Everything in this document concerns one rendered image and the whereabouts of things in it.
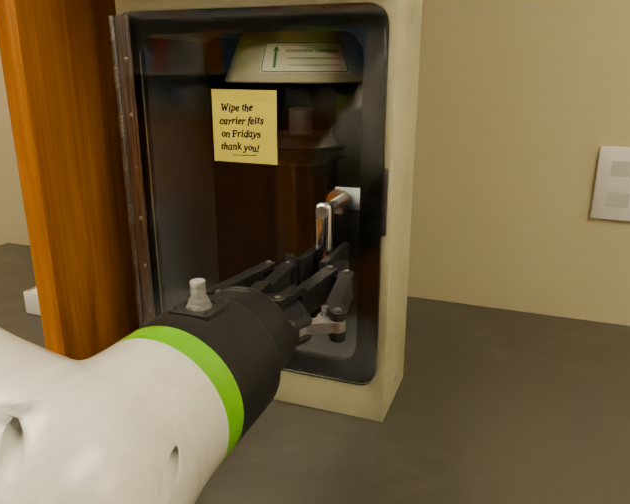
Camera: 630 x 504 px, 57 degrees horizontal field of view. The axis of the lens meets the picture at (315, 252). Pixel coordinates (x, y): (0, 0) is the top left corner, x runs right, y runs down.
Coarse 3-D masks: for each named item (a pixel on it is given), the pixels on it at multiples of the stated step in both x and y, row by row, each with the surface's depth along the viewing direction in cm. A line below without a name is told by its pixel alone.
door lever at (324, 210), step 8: (336, 192) 60; (344, 192) 59; (328, 200) 60; (336, 200) 58; (344, 200) 59; (320, 208) 55; (328, 208) 55; (336, 208) 58; (344, 208) 60; (320, 216) 55; (328, 216) 56; (320, 224) 56; (328, 224) 56; (320, 232) 56; (328, 232) 56; (320, 240) 56; (328, 240) 56; (320, 248) 57; (328, 248) 57; (320, 256) 57
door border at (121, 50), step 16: (128, 16) 63; (128, 32) 63; (112, 48) 64; (128, 48) 64; (128, 64) 64; (128, 80) 65; (128, 96) 65; (128, 112) 66; (128, 128) 67; (128, 144) 67; (128, 160) 68; (128, 192) 69; (144, 208) 69; (144, 224) 70; (144, 240) 70; (144, 256) 71; (144, 272) 72; (144, 288) 73; (144, 304) 73; (144, 320) 74
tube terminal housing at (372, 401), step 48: (144, 0) 63; (192, 0) 61; (240, 0) 59; (288, 0) 57; (336, 0) 56; (384, 0) 54; (384, 240) 61; (384, 288) 62; (384, 336) 64; (288, 384) 70; (336, 384) 68; (384, 384) 66
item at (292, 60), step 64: (192, 64) 62; (256, 64) 59; (320, 64) 57; (384, 64) 54; (192, 128) 64; (320, 128) 58; (384, 128) 56; (192, 192) 66; (256, 192) 63; (320, 192) 60; (192, 256) 69; (256, 256) 65
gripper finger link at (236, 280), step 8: (264, 264) 54; (272, 264) 54; (248, 272) 52; (256, 272) 52; (264, 272) 53; (232, 280) 50; (240, 280) 50; (248, 280) 51; (256, 280) 52; (208, 288) 48; (216, 288) 48
